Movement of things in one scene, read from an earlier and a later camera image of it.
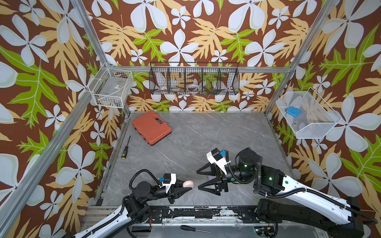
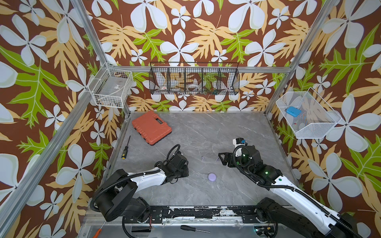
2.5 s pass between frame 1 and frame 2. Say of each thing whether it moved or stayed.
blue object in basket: stayed
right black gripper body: moved
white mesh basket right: stayed
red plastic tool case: stayed
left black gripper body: moved
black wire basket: stayed
